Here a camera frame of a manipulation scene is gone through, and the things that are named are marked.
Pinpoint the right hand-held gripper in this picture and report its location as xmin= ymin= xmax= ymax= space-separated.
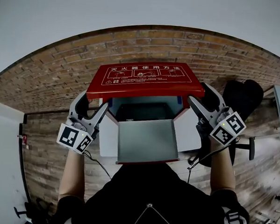
xmin=184 ymin=81 xmax=249 ymax=147

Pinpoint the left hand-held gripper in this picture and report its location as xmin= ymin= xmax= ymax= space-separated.
xmin=56 ymin=89 xmax=110 ymax=156

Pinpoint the person's black shirt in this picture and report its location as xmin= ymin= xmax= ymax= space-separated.
xmin=56 ymin=157 xmax=254 ymax=224

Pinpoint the red fire extinguisher box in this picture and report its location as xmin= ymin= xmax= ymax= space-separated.
xmin=82 ymin=58 xmax=207 ymax=169

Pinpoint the black chair base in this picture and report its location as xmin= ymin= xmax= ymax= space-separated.
xmin=12 ymin=195 xmax=56 ymax=224

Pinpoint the black office chair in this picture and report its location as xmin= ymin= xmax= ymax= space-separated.
xmin=190 ymin=76 xmax=265 ymax=170

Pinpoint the grey backpack strap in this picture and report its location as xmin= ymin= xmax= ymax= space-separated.
xmin=220 ymin=206 xmax=250 ymax=224

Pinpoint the white door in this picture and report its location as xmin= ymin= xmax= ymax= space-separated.
xmin=0 ymin=99 xmax=39 ymax=224

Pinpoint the person's left forearm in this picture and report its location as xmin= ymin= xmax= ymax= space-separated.
xmin=58 ymin=148 xmax=89 ymax=203

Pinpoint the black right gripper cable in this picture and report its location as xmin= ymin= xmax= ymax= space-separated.
xmin=186 ymin=142 xmax=232 ymax=186

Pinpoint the person's right forearm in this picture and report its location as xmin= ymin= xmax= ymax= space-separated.
xmin=206 ymin=135 xmax=239 ymax=197

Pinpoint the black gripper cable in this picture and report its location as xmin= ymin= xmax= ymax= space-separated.
xmin=186 ymin=142 xmax=232 ymax=186
xmin=82 ymin=150 xmax=114 ymax=180

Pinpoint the thin neck chain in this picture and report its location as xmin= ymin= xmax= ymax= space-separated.
xmin=129 ymin=202 xmax=180 ymax=224

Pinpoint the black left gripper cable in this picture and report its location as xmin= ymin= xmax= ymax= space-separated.
xmin=82 ymin=150 xmax=114 ymax=180

